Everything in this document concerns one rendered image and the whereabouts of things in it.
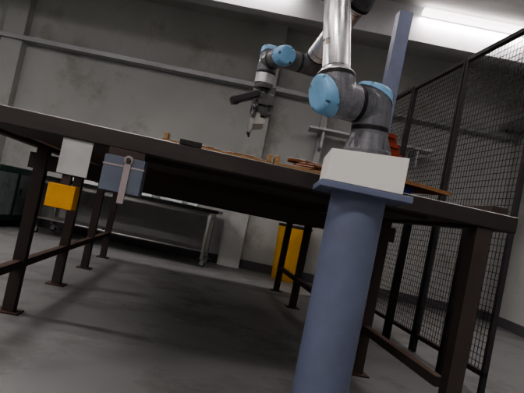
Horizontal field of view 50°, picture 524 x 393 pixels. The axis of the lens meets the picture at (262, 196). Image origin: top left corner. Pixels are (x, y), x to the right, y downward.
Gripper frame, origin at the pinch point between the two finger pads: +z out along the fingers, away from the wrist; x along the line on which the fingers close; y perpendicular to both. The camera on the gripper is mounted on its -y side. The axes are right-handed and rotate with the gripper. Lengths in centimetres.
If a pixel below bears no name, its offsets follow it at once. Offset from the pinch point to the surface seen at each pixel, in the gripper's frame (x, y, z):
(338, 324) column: -53, 36, 56
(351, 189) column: -58, 31, 17
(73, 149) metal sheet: -25, -56, 21
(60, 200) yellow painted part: -27, -56, 38
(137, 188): -26, -33, 29
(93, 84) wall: 590, -212, -106
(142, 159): -24.6, -33.4, 19.2
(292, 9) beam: 406, 30, -205
